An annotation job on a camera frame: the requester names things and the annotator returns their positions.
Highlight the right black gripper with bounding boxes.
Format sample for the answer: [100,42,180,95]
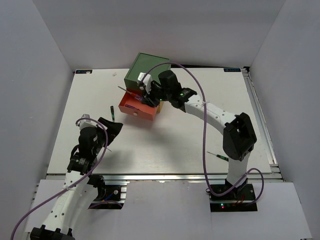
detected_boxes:
[141,82,171,108]

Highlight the blue red screwdriver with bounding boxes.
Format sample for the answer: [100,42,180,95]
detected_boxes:
[124,104,140,111]
[118,86,143,101]

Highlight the orange drawer box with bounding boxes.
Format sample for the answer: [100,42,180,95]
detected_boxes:
[118,92,159,121]

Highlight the green top drawer box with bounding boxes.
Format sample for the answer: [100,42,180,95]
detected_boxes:
[124,52,171,92]

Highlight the yellow bottom drawer box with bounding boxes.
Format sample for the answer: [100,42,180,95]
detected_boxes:
[157,101,164,113]

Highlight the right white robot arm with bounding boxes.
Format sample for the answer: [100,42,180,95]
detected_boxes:
[137,70,257,200]

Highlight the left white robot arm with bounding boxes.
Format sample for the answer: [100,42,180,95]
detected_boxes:
[30,114,123,240]

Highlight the slim black screwdriver left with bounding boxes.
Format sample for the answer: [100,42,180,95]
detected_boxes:
[110,105,115,122]

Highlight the left black logo sticker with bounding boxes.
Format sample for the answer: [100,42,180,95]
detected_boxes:
[75,69,93,74]

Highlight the black logo sticker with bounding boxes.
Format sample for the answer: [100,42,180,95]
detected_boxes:
[75,69,93,74]
[223,68,242,73]

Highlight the right black logo sticker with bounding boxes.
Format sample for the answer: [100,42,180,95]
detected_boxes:
[223,68,242,73]

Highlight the slim green screwdriver right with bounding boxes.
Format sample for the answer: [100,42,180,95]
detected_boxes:
[207,151,229,162]

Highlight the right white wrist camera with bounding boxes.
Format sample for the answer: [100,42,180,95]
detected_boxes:
[136,72,153,94]

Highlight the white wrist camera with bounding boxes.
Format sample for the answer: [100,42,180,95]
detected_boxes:
[136,72,153,94]
[75,114,95,130]

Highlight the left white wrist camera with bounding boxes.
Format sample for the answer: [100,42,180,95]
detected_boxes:
[75,114,95,130]

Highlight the aluminium front rail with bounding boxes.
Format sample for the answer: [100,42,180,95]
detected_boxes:
[46,172,230,182]

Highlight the aluminium rail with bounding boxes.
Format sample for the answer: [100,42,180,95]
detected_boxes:
[46,172,230,182]
[241,66,285,182]

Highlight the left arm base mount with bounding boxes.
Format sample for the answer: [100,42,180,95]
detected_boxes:
[88,175,127,210]

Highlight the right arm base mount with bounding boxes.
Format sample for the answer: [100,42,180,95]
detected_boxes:
[205,184,258,213]

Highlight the aluminium right side rail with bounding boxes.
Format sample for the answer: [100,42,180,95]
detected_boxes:
[241,66,285,182]

